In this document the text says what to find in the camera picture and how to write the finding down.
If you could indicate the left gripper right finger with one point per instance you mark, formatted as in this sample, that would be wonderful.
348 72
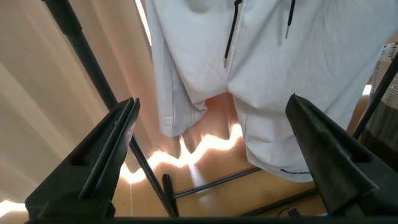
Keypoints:
329 174

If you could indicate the white laundry basket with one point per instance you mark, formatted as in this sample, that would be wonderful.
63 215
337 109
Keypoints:
385 118

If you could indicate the black clothes rack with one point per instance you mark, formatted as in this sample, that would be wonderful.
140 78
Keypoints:
99 77

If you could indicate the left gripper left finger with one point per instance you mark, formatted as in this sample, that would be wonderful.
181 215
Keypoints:
104 177

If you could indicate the pale grey shorts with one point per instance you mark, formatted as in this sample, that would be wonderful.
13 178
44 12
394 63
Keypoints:
264 56

